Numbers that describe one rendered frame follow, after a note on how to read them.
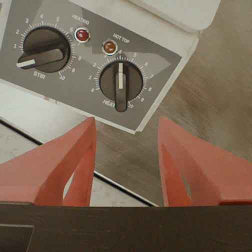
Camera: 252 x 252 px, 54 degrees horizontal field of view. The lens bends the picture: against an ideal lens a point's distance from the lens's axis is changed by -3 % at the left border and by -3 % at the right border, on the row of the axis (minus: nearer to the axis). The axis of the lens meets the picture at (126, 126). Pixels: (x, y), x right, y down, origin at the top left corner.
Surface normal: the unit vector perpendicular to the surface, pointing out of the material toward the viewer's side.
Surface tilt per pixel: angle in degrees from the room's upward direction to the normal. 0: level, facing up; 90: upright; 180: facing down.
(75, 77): 30
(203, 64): 0
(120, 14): 0
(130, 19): 0
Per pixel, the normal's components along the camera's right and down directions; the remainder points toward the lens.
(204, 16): 0.22, 0.15
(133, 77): 0.01, 0.59
